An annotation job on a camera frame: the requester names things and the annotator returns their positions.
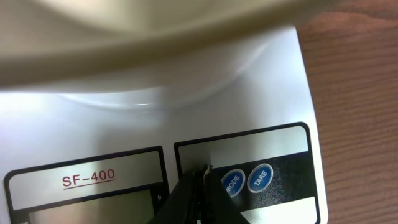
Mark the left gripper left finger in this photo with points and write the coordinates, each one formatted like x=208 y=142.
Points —
x=180 y=205

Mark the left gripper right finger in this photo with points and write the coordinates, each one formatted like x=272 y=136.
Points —
x=217 y=206

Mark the white digital kitchen scale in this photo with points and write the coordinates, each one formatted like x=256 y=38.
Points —
x=116 y=157

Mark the white round bowl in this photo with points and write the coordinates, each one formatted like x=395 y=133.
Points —
x=77 y=41

